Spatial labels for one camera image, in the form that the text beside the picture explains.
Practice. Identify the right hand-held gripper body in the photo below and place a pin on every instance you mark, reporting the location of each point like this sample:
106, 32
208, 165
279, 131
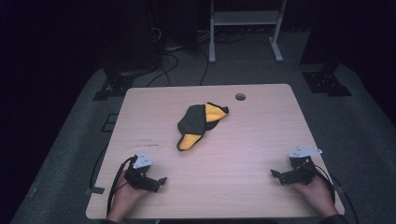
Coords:
300, 174

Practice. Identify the person's right hand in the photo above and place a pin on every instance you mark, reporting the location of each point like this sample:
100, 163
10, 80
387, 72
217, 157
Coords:
316, 194

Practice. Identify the white metal frame stand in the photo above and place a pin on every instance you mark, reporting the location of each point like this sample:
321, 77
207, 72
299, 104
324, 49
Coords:
246, 18

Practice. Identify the black floor tape rectangle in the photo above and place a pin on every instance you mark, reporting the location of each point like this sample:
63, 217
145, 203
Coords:
109, 123

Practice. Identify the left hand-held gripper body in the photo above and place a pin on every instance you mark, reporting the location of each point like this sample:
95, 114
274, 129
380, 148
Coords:
140, 179

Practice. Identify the black stand base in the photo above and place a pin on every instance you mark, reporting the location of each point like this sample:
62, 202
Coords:
116, 84
325, 82

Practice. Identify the person's left hand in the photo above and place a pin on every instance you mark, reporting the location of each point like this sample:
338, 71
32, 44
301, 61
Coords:
124, 199

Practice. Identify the yellow and dark grey cloth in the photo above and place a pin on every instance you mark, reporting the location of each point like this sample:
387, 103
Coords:
199, 124

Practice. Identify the grey floor tape strip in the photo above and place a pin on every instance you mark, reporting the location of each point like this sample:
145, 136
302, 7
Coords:
95, 190

